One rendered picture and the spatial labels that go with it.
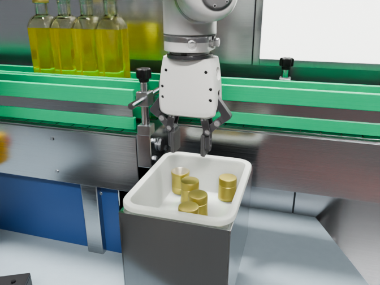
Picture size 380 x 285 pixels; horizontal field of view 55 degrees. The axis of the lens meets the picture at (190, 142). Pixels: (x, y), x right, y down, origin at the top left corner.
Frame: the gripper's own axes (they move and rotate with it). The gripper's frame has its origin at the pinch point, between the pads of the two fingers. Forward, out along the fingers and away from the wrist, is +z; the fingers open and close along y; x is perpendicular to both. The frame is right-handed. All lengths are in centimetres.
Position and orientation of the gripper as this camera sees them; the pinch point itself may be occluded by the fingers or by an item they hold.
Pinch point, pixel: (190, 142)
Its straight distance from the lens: 65.1
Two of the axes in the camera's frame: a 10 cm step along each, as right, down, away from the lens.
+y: -9.5, -1.1, 3.0
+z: 0.0, 9.3, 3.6
